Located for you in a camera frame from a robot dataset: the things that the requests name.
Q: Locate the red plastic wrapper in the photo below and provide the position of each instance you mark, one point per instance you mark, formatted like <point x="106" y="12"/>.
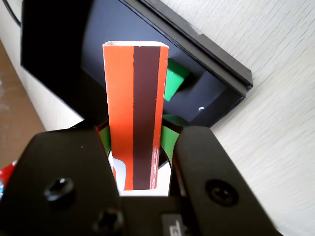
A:
<point x="6" y="172"/>

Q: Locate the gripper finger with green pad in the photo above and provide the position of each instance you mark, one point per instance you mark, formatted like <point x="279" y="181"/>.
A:
<point x="209" y="172"/>

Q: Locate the red orange carton box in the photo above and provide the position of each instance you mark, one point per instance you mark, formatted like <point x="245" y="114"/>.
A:
<point x="145" y="110"/>

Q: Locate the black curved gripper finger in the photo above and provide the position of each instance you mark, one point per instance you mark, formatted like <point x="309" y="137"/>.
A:
<point x="61" y="172"/>

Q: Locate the green wooden cube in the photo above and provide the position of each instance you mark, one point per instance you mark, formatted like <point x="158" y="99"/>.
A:
<point x="174" y="81"/>

